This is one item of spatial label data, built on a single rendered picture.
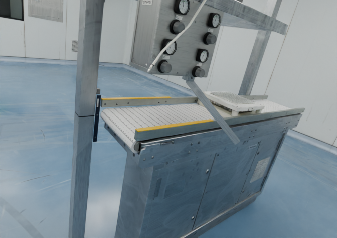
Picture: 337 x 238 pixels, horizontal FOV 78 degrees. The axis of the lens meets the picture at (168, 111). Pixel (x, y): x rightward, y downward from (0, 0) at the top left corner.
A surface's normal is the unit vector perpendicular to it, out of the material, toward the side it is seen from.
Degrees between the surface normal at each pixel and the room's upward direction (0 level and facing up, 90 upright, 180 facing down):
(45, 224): 0
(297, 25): 90
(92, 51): 90
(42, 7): 90
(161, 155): 90
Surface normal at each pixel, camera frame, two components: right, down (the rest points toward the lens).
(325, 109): -0.69, 0.11
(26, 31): 0.70, 0.37
